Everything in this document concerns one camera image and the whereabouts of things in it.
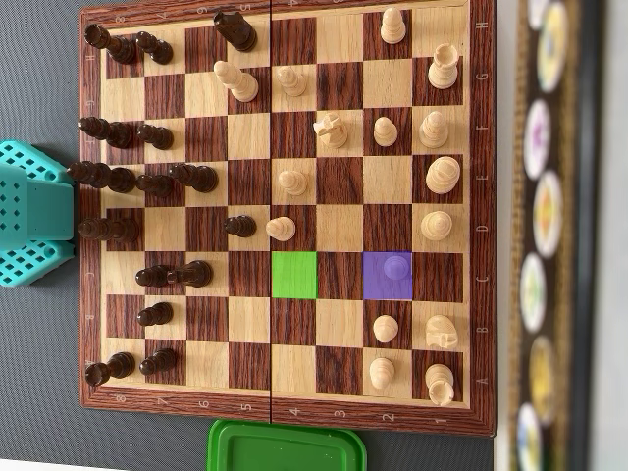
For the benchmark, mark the light wooden pawn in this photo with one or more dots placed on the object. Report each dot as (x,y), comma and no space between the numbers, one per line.
(385,328)
(385,131)
(392,27)
(382,373)
(290,81)
(281,228)
(293,182)
(395,266)

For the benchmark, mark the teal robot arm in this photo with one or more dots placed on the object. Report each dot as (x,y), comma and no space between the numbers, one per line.
(44,211)

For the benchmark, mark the dark wooden pawn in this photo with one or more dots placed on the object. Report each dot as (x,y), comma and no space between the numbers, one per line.
(240,226)
(156,185)
(156,136)
(152,276)
(156,314)
(154,48)
(159,362)

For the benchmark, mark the wooden folding chessboard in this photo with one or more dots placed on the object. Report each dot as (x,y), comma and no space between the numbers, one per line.
(338,324)

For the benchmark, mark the light wooden knight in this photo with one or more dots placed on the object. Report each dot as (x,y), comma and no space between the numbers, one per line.
(332,130)
(441,332)

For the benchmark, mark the dark wooden knight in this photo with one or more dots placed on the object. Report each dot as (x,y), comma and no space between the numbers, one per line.
(235,30)
(193,273)

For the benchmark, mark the dark wooden bishop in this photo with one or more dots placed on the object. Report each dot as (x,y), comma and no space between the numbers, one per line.
(108,132)
(193,176)

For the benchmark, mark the light wooden king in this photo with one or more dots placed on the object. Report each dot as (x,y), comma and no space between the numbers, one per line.
(443,174)

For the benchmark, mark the light wooden bishop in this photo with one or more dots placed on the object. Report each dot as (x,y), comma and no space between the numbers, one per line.
(235,81)
(434,130)

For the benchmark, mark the light wooden rook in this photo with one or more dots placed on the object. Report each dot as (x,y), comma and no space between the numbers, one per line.
(439,385)
(444,66)

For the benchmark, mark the dark wooden queen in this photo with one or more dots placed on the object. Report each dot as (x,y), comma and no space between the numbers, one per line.
(108,229)

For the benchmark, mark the green plastic lid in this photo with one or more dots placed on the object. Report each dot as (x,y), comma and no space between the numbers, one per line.
(284,449)

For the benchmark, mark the dark wooden king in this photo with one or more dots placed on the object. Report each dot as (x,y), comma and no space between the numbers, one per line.
(103,176)

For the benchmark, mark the dark wooden rook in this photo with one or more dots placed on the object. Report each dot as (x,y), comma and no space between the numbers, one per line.
(110,368)
(113,44)

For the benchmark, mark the black gold patterned game box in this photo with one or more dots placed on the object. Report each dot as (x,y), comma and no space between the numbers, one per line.
(571,245)

